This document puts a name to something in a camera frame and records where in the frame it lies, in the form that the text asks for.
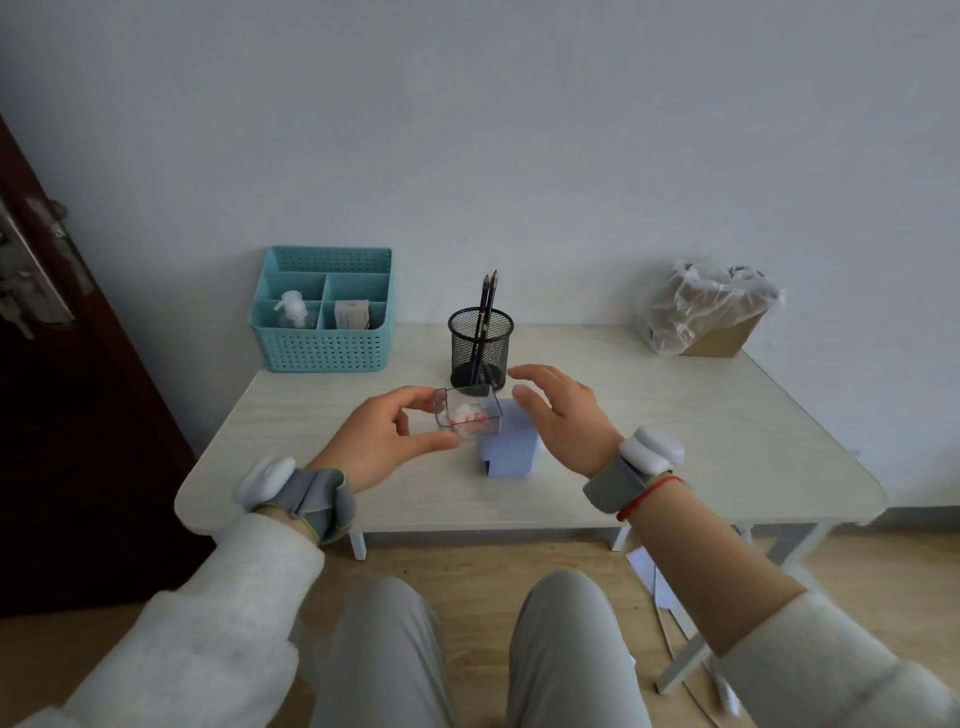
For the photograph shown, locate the person's left hand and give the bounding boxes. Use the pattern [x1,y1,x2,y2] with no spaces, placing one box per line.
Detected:
[307,385,461,496]

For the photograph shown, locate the person's right hand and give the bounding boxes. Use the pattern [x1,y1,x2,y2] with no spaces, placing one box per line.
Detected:
[507,364,625,478]

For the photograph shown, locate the clear plastic box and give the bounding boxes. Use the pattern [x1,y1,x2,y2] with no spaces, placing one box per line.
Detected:
[432,383,504,445]

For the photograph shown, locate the person's left forearm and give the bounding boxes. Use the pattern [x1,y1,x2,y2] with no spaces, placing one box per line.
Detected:
[13,507,328,728]

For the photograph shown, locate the person's right forearm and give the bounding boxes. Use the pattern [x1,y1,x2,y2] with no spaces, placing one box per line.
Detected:
[624,480,960,728]

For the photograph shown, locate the white and pink small pieces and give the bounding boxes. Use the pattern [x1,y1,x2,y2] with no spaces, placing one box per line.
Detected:
[447,401,490,438]

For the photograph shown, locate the light purple paper box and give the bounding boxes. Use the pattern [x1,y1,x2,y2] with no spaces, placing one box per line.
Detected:
[477,398,546,480]

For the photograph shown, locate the black mesh pen holder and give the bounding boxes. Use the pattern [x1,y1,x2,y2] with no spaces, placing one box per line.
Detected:
[447,306,516,397]

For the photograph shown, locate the black pencil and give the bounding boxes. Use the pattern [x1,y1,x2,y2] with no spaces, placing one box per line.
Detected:
[468,272,492,385]
[475,269,501,385]

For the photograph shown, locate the teal plastic organiser basket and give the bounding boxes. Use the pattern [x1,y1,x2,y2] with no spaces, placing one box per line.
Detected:
[248,245,394,375]

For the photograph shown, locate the white right wrist tracker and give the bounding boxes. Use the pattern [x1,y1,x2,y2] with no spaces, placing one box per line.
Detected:
[582,426,687,516]

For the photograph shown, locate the white wrist tracker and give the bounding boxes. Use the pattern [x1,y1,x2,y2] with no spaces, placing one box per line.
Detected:
[235,454,358,546]
[582,426,687,516]

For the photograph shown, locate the white left wrist tracker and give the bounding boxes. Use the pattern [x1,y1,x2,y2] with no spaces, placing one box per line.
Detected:
[235,454,358,546]

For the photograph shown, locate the clear pump bottle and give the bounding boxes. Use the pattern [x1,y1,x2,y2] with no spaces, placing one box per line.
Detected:
[273,290,317,330]

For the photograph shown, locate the clear plastic bag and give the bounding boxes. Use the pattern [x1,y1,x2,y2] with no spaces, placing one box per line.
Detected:
[645,260,786,358]

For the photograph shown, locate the brown cardboard box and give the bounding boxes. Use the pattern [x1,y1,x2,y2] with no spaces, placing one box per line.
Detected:
[678,309,771,359]

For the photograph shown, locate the person's left leg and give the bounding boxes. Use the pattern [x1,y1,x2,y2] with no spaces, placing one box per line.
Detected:
[297,575,460,728]

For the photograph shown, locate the person's leg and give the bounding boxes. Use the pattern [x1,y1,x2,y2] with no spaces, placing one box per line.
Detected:
[297,575,460,728]
[505,569,655,728]

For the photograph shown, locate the white papers on floor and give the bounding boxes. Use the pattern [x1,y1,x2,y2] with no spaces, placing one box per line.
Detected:
[624,546,745,723]

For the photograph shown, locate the person's right leg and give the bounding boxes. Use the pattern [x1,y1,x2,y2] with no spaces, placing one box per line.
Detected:
[505,569,655,728]

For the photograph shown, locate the dark brown door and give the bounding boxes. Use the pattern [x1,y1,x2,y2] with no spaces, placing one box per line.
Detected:
[0,112,220,621]

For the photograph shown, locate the red string bracelet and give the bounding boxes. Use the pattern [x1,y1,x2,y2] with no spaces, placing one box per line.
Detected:
[615,475,688,523]

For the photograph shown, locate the metal door lock handle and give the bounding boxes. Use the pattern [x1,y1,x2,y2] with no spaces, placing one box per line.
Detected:
[0,196,78,342]

